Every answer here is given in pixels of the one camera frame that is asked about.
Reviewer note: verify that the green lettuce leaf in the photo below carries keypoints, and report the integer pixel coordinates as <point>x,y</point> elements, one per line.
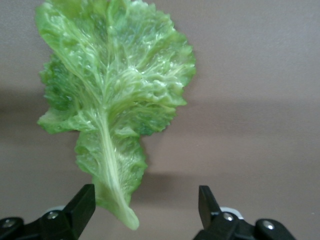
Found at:
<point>120,87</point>

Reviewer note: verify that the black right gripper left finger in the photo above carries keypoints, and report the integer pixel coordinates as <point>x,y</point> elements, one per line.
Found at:
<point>72,220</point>

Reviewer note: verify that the brown table cloth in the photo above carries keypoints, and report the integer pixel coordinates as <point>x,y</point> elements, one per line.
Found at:
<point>250,75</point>

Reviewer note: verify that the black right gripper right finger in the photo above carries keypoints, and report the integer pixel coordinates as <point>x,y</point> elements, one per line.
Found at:
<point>212,220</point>

